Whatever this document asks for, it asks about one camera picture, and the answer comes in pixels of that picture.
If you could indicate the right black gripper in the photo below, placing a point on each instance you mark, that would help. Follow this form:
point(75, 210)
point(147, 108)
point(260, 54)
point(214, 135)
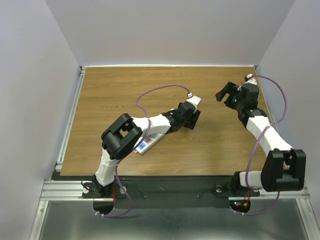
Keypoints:
point(229, 87)

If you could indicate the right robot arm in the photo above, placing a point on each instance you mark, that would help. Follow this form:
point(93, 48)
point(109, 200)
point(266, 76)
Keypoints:
point(284, 167)

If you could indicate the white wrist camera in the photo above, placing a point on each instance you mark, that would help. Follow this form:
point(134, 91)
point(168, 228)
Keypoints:
point(195, 101)
point(249, 79)

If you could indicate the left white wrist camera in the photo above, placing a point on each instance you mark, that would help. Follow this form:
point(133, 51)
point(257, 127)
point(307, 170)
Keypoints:
point(195, 101)

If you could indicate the aluminium frame rail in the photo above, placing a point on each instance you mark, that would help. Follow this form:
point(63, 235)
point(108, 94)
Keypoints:
point(218, 145)

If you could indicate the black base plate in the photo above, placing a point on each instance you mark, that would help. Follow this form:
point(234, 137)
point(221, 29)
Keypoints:
point(166, 192)

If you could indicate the white power strip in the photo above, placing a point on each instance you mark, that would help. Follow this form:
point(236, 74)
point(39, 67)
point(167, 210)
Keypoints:
point(148, 142)

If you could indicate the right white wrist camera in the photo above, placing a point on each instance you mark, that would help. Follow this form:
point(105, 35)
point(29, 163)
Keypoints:
point(249, 79)

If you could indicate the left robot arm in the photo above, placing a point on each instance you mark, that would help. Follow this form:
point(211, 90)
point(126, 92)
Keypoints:
point(127, 134)

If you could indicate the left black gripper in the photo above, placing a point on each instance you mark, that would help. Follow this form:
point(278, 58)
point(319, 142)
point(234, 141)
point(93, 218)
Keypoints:
point(190, 124)

